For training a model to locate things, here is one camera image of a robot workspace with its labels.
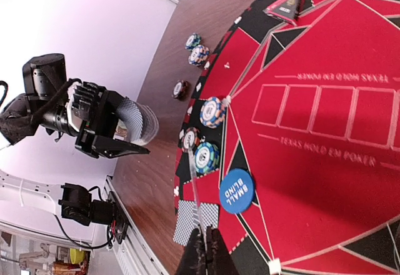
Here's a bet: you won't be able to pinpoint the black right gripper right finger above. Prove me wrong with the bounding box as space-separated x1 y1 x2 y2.
206 226 239 275

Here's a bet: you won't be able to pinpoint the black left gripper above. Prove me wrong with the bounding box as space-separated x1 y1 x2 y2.
71 82 150 158

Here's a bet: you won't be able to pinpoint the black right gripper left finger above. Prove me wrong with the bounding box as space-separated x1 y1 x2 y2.
175 227 206 275

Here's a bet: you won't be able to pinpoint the dealt blue card seat two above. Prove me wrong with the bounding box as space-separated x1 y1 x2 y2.
173 200 219 246

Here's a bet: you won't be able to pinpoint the blue small blind button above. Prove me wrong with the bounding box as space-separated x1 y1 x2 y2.
219 168 256 214

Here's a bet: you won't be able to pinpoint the red black chips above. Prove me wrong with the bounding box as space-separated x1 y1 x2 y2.
181 127 200 153

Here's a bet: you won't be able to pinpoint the red black poker chip stack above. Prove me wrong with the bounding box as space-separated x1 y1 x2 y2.
172 80 189 100

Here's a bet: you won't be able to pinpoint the green chips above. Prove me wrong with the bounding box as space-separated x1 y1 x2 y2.
194 142 220 174

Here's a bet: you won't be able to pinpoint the blue cream chips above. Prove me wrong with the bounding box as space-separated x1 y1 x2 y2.
199 97 226 129

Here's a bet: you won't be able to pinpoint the blue cream poker chip stack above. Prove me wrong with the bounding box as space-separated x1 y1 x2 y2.
188 44 210 66

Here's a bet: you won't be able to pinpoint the green poker chip stack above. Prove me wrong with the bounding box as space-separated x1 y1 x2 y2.
185 32 202 51

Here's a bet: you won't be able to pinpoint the black triangular all-in marker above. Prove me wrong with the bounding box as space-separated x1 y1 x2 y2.
263 0 305 26

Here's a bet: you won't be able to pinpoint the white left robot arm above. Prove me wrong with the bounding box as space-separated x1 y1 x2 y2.
1 53 159 247

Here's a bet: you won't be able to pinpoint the round red black poker mat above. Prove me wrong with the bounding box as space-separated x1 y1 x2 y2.
174 0 399 274

